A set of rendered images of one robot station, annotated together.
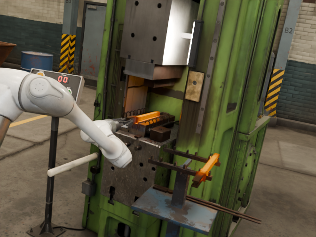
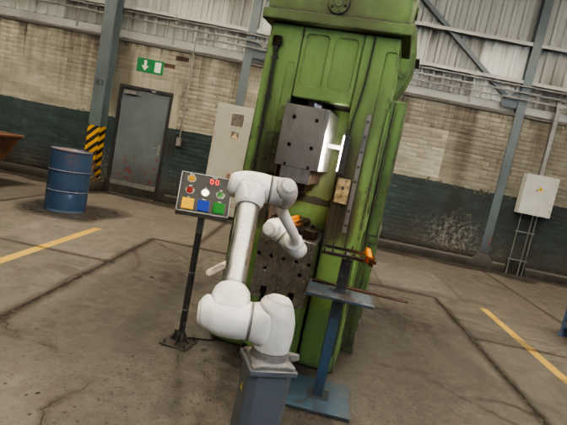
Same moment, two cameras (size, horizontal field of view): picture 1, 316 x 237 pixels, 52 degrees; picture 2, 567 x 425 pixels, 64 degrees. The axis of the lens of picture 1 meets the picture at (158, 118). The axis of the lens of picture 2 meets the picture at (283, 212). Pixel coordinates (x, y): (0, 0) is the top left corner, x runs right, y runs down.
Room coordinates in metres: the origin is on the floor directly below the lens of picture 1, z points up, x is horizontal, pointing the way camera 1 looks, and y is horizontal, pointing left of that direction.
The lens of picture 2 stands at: (-0.99, 0.86, 1.45)
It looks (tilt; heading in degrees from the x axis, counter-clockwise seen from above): 7 degrees down; 347
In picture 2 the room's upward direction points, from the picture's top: 11 degrees clockwise
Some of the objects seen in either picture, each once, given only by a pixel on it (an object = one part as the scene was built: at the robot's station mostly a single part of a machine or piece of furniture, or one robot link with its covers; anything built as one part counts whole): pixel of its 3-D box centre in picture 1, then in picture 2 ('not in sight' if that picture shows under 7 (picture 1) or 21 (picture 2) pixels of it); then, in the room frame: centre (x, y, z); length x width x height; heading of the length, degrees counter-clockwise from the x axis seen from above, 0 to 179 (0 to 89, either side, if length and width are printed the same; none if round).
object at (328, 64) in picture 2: not in sight; (332, 72); (2.23, -0.04, 2.06); 0.44 x 0.41 x 0.47; 154
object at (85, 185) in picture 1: (89, 187); not in sight; (2.19, 0.43, 0.36); 0.09 x 0.07 x 0.12; 64
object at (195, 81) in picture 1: (194, 86); (342, 190); (1.90, -0.18, 1.27); 0.09 x 0.02 x 0.17; 64
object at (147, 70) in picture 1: (155, 68); (300, 174); (2.11, 0.06, 1.32); 0.42 x 0.20 x 0.10; 154
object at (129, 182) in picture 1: (150, 160); (291, 261); (2.10, 0.01, 0.69); 0.56 x 0.38 x 0.45; 154
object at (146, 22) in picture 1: (167, 30); (314, 140); (2.09, 0.03, 1.56); 0.42 x 0.39 x 0.40; 154
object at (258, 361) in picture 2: not in sight; (273, 353); (0.74, 0.38, 0.63); 0.22 x 0.18 x 0.06; 95
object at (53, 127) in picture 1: (51, 165); (192, 269); (2.10, 0.69, 0.54); 0.04 x 0.04 x 1.08; 64
